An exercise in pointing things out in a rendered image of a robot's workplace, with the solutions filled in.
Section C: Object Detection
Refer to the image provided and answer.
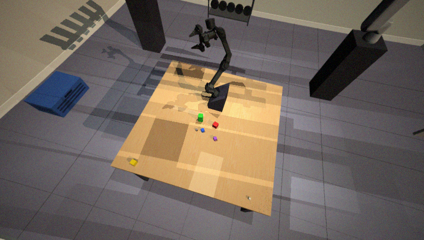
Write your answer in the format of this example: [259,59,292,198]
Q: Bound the small yellow block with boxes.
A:
[129,159,138,166]

